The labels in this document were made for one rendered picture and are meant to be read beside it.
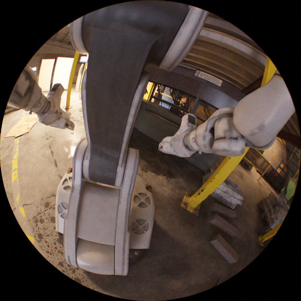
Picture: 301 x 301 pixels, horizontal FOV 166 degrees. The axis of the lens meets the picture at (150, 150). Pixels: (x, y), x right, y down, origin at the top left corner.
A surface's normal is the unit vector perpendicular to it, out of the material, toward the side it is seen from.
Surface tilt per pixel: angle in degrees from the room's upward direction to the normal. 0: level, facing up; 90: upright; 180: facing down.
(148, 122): 90
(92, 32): 110
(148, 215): 38
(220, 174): 90
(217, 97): 90
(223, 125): 79
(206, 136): 67
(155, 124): 90
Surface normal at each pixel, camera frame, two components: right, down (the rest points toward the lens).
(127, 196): 0.27, -0.07
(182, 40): -0.14, 0.92
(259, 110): -0.88, -0.30
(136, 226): 0.31, -0.28
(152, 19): -0.01, 0.76
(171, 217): 0.32, -0.79
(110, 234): 0.33, -0.51
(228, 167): -0.51, 0.31
